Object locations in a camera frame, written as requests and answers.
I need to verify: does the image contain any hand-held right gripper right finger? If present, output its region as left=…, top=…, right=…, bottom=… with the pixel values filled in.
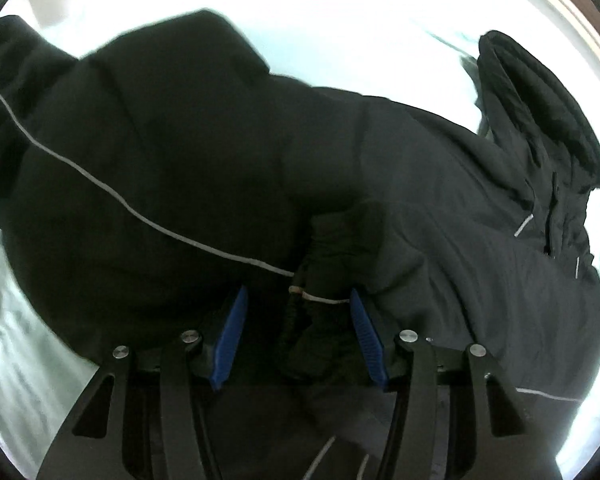
left=349, top=287, right=563, bottom=480

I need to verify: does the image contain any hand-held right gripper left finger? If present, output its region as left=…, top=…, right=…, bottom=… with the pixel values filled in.
left=35, top=284, right=251, bottom=480

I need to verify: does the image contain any black jacket with grey piping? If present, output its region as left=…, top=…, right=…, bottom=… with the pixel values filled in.
left=0, top=8, right=600, bottom=480

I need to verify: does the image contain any striped wooden headboard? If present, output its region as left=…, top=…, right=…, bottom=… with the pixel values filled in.
left=505, top=0, right=600, bottom=93

